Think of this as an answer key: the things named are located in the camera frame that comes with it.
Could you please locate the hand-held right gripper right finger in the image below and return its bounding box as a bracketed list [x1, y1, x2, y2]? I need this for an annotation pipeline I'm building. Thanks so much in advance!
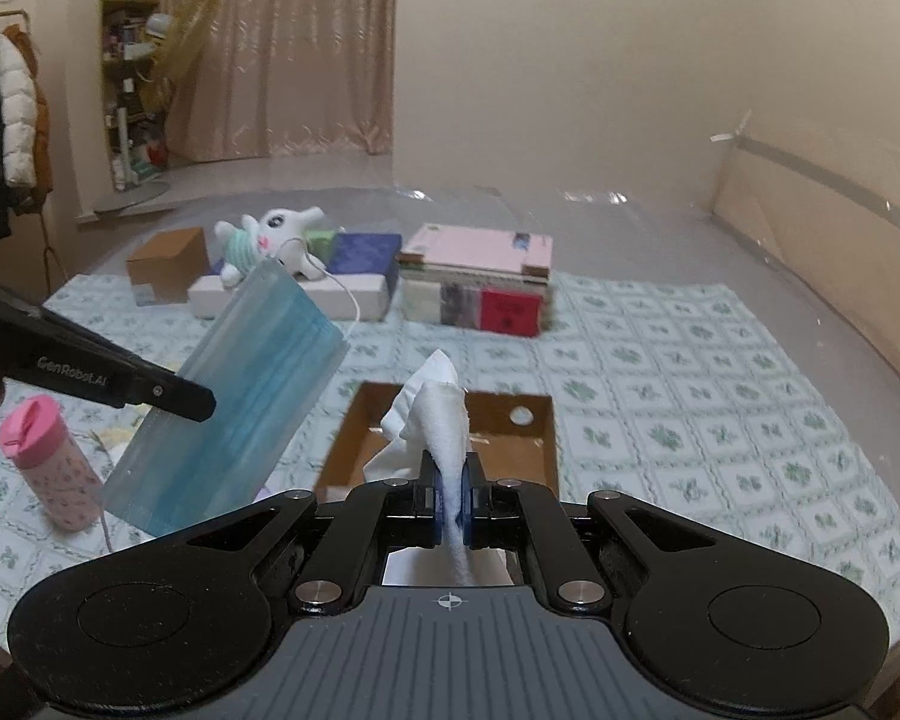
[457, 456, 730, 614]

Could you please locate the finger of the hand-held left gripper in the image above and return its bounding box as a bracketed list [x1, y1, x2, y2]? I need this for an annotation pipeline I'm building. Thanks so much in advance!
[111, 355, 218, 423]

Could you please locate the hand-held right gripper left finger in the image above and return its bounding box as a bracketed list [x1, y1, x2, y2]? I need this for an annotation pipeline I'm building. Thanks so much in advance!
[157, 451, 449, 614]

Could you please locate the blue face mask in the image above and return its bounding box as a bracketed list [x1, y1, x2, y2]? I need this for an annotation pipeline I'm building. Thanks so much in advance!
[101, 240, 362, 550]

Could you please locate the brown cardboard tray box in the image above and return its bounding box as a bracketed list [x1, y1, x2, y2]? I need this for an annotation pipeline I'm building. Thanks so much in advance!
[315, 382, 560, 512]

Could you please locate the purple tissue pack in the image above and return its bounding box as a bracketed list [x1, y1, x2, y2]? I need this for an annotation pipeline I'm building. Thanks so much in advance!
[360, 382, 512, 587]

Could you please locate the pink lidded cup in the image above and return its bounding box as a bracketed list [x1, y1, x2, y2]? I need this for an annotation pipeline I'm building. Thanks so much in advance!
[0, 397, 106, 532]

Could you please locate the small brown cardboard box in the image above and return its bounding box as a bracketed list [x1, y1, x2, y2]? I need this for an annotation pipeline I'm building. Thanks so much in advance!
[126, 227, 212, 307]

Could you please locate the flat white box blue top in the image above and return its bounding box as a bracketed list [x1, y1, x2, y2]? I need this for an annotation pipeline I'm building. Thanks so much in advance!
[187, 231, 404, 323]

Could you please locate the white plush toy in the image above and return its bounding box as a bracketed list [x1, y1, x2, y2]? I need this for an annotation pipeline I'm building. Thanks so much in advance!
[216, 206, 346, 287]

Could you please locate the book set with red label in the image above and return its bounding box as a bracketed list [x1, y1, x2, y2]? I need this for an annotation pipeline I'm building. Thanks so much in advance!
[396, 261, 556, 336]

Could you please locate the green floral printed cloth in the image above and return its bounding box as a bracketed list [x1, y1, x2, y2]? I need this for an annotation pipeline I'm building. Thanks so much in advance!
[0, 270, 900, 653]

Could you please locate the white puffer jacket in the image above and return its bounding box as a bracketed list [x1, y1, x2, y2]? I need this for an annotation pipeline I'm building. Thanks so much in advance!
[0, 25, 38, 185]

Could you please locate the grey mattress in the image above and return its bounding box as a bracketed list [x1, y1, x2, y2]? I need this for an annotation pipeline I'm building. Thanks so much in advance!
[90, 184, 900, 466]

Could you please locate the bookshelf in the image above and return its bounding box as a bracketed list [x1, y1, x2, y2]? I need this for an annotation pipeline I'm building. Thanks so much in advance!
[100, 0, 172, 194]

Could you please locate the standing fan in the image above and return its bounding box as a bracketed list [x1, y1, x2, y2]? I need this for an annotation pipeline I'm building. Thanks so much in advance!
[94, 0, 224, 215]

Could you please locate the beige curtain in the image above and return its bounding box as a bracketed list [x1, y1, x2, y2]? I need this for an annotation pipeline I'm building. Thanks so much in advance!
[157, 0, 400, 163]

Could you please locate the plastic wrapped headboard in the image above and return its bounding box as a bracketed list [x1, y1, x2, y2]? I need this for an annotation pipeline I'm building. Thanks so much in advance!
[709, 111, 900, 383]

